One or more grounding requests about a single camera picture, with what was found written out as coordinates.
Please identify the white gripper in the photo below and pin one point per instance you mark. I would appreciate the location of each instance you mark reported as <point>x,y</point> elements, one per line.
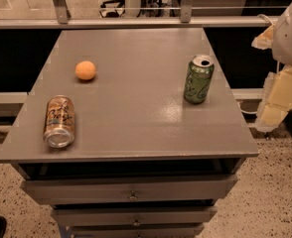
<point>290,39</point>

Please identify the green soda can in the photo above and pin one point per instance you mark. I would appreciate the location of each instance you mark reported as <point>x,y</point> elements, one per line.
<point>199,76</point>

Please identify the orange soda can lying down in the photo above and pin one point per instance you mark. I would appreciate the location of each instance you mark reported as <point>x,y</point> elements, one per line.
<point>59,122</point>

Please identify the top grey drawer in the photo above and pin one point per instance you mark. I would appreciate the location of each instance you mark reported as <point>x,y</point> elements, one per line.
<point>115,190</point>

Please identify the grey drawer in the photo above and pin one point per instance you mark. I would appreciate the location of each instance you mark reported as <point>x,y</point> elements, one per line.
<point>134,216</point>
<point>189,230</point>
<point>115,190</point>

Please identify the grey drawer cabinet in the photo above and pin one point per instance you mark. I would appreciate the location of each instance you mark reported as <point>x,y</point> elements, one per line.
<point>131,119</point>

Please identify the black office chair base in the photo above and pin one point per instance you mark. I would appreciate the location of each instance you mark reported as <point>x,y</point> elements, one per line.
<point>111,8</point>

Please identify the middle grey drawer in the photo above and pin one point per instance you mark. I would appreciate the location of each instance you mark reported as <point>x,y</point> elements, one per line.
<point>134,216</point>

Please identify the bottom grey drawer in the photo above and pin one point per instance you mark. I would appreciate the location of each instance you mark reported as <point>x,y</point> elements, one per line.
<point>189,230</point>

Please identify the orange fruit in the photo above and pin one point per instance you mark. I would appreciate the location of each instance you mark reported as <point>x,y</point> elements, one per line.
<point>85,70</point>

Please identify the metal railing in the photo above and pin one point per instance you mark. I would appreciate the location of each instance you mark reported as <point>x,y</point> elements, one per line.
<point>84,14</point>

